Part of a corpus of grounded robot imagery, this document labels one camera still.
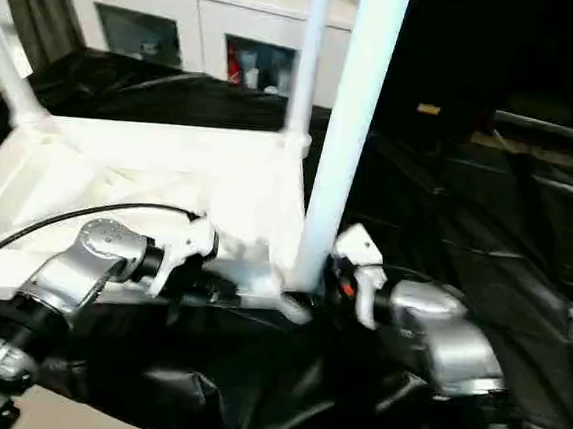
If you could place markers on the white plastic table top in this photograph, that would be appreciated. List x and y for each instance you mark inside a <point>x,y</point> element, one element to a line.
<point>121,150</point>

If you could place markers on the white plastic table leg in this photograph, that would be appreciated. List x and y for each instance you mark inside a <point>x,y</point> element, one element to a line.
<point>8,65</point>
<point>308,51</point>
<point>356,105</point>

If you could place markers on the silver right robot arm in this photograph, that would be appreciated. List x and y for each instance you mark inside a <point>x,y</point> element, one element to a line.
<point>456,340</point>

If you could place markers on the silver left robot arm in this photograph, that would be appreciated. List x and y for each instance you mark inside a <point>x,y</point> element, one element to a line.
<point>92,253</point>

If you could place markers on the black plastic mat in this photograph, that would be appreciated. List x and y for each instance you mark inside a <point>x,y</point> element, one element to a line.
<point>490,242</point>

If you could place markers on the yellow label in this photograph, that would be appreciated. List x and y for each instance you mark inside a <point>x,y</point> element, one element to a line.
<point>428,109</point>

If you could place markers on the white blue carton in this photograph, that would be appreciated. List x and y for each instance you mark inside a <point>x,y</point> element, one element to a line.
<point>283,81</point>

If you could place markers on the red box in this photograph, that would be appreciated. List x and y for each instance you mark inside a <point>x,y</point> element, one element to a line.
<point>234,64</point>

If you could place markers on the large black box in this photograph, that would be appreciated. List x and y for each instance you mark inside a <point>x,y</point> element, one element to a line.
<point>522,49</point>

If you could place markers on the grey-brown curtain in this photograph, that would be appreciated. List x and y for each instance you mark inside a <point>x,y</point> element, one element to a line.
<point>38,7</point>

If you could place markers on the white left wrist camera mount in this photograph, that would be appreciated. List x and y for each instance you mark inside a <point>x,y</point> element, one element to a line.
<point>188,246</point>

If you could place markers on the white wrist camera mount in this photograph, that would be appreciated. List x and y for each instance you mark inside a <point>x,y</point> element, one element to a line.
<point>363,251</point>
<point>188,246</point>

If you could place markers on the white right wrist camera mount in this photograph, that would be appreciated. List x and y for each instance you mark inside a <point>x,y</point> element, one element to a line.
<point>363,251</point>

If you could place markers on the dark horizontal metal rail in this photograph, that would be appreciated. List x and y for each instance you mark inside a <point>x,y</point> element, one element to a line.
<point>550,128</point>

